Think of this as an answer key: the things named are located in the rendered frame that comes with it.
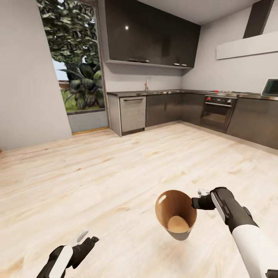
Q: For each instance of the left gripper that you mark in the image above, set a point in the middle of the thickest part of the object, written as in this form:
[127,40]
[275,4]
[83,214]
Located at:
[85,248]

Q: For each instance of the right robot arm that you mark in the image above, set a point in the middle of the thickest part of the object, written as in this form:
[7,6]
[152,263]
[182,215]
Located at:
[259,254]

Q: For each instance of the dishwasher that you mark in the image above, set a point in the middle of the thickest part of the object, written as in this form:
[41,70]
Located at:
[132,113]

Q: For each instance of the range hood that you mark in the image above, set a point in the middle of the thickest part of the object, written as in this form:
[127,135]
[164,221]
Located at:
[253,41]

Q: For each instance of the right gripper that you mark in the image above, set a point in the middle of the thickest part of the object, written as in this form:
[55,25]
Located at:
[200,203]

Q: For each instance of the fixed window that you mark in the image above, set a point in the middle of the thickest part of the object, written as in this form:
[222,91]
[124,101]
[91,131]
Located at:
[72,35]

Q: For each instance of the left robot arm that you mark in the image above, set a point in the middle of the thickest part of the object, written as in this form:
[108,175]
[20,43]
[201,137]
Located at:
[65,256]

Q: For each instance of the trash can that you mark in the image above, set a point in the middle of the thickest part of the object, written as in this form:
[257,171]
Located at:
[176,214]

